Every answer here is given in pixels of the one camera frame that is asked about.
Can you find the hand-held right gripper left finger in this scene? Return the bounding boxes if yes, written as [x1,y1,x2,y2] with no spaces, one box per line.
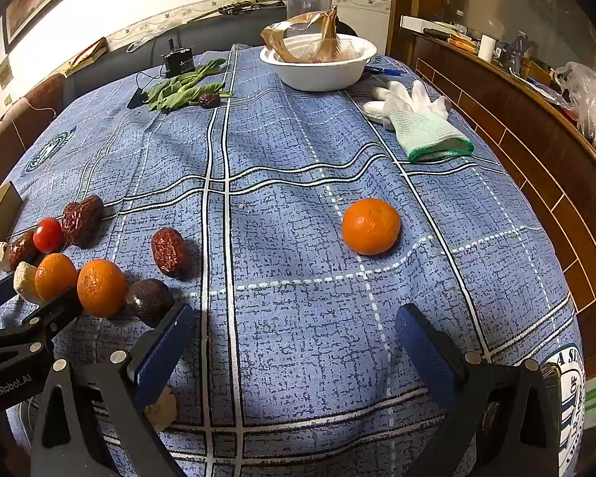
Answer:
[30,302,195,477]

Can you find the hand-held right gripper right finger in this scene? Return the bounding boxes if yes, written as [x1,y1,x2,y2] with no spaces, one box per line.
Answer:
[395,303,564,477]

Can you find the small orange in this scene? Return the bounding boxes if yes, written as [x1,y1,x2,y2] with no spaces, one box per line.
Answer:
[77,259,129,319]
[34,253,79,302]

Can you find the wrinkled red date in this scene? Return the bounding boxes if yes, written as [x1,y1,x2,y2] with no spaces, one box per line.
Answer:
[77,195,105,232]
[61,201,93,248]
[151,227,190,278]
[7,231,38,270]

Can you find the red cherry tomato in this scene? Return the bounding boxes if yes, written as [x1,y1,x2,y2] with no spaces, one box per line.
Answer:
[33,217,65,253]

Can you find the dark purple passion fruit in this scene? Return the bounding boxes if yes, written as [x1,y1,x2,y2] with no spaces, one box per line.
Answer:
[124,278,174,328]

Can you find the large orange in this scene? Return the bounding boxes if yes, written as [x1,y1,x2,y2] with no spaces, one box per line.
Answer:
[342,198,402,256]

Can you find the brown armchair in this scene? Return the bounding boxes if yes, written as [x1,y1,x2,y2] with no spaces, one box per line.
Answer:
[0,74,65,194]

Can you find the wooden sideboard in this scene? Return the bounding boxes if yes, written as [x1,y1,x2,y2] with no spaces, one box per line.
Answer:
[387,0,596,393]

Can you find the white work glove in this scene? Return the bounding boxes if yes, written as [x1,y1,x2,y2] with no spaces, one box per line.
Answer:
[381,79,475,163]

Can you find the green leafy vegetable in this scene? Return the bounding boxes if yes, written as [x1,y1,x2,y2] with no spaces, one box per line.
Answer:
[171,58,228,87]
[143,79,234,114]

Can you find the black leather sofa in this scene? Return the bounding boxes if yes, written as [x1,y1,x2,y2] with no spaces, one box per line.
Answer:
[60,7,299,110]

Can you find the red flat box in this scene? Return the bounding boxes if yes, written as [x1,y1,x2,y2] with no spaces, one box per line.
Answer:
[67,37,109,73]

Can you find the black motor device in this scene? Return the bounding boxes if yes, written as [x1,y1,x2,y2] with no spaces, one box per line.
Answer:
[161,39,195,79]

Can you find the white bowl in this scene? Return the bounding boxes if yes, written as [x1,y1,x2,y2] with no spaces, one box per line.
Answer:
[259,34,378,92]

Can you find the clear plastic bag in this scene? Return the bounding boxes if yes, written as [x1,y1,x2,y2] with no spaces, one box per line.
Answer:
[556,61,596,170]

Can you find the white paper roll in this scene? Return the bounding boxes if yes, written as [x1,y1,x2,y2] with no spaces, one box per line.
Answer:
[478,34,498,63]

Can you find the white flat box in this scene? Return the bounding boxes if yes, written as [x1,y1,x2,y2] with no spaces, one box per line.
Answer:
[400,15,458,33]

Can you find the clear plastic container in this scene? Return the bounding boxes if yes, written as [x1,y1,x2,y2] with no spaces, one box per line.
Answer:
[285,0,333,23]

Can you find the white charger cable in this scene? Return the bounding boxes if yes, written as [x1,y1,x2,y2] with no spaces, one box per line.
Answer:
[5,94,55,150]

